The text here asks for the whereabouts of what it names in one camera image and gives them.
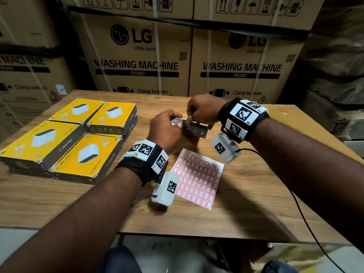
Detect plastic wrapped cardboard stack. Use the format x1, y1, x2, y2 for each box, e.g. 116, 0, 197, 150
280, 0, 364, 151

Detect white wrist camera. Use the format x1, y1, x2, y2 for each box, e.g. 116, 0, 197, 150
211, 132, 242, 164
151, 171, 180, 207

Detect flat brown cardboard sheet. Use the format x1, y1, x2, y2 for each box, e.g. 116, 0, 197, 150
264, 104, 364, 165

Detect group of yellow boxes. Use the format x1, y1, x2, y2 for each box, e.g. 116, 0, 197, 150
0, 98, 139, 185

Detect person's right forearm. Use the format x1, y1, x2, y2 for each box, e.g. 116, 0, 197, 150
250, 118, 364, 253

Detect person's left forearm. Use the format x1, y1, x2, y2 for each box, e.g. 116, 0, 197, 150
0, 167, 143, 273

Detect person's left hand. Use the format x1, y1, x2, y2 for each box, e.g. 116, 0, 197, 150
146, 109, 184, 151

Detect person's right hand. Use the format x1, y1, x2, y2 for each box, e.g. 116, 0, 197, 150
186, 93, 229, 130

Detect sheet of red-bordered labels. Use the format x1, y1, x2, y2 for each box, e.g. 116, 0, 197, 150
170, 148, 225, 211

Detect black wristband with marker tags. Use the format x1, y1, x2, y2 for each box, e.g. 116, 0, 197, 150
115, 139, 170, 187
218, 97, 270, 144

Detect black stretch wrap band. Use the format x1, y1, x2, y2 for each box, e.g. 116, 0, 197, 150
67, 5, 311, 42
0, 44, 80, 59

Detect person's left leg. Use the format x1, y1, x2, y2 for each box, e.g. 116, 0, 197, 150
104, 245, 143, 273

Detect person's right leg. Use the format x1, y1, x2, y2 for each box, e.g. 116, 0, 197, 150
261, 260, 299, 273

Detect yellow box handled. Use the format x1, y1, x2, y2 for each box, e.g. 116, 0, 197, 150
170, 117, 209, 139

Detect person's leg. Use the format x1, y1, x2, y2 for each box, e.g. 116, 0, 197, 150
104, 245, 143, 273
261, 260, 299, 273

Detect stack of large printed cartons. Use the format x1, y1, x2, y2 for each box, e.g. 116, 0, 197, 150
0, 0, 326, 144

